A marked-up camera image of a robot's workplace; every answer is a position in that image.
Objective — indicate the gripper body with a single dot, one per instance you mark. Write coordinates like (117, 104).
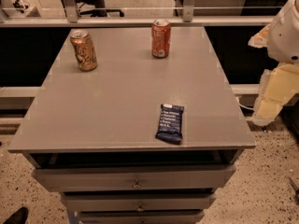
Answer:
(285, 42)

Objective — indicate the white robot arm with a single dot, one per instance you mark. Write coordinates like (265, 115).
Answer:
(281, 36)

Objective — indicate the orange-red soda can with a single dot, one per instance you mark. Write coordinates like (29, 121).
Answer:
(160, 33)

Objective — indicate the gold soda can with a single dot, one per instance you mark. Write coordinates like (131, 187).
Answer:
(84, 49)

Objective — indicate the blue snack bar wrapper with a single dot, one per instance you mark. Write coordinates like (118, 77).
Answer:
(170, 124)

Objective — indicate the middle grey drawer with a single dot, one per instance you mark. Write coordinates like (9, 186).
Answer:
(138, 202)

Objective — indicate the grey drawer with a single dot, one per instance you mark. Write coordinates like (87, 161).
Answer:
(134, 178)
(147, 217)
(138, 202)

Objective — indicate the bottom grey drawer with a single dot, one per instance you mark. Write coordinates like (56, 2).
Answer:
(147, 217)

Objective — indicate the grey drawer cabinet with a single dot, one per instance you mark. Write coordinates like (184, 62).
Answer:
(109, 117)

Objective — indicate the top grey drawer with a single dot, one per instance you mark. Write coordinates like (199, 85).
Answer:
(134, 178)

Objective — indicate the metal glass railing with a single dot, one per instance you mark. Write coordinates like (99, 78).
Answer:
(126, 13)

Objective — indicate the black shoe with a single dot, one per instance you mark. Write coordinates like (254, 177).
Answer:
(19, 217)

